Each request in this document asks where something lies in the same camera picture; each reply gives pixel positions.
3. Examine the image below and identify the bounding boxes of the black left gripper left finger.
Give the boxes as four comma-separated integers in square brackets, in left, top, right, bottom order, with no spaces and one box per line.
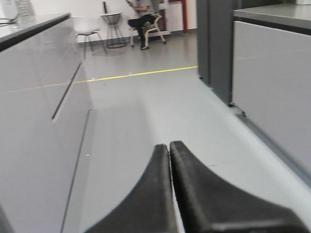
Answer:
[87,144,178,233]

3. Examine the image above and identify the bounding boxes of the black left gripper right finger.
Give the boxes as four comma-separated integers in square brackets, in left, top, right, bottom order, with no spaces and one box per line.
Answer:
[170,141,309,233]

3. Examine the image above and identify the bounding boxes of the grey glossy kitchen counter cabinet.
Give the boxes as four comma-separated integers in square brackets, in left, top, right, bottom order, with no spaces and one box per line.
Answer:
[0,13,91,233]

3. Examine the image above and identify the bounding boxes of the grey cabinet on casters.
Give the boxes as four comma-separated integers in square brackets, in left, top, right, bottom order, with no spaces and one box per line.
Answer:
[233,0,311,184]

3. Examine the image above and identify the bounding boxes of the dark grey partition panel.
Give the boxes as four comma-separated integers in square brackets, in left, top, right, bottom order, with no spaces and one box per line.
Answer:
[196,0,238,106]

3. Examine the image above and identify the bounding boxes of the red pillar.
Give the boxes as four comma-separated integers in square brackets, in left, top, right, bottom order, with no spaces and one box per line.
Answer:
[181,0,188,34]

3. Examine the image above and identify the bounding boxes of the white chair black legs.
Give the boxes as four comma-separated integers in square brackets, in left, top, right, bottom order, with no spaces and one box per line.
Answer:
[71,16,108,59]

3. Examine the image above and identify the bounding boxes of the seated person in grey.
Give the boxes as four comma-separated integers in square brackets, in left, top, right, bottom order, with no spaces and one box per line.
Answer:
[126,0,160,50]

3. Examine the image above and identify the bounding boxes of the white perforated appliance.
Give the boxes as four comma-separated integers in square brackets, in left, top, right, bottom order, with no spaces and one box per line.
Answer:
[0,0,35,19]

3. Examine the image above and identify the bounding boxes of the round wire side table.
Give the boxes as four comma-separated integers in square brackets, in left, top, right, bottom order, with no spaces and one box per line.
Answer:
[100,12,127,49]

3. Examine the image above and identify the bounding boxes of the white frame rolling chair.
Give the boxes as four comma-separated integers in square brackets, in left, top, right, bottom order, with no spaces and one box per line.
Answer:
[128,13,166,50]

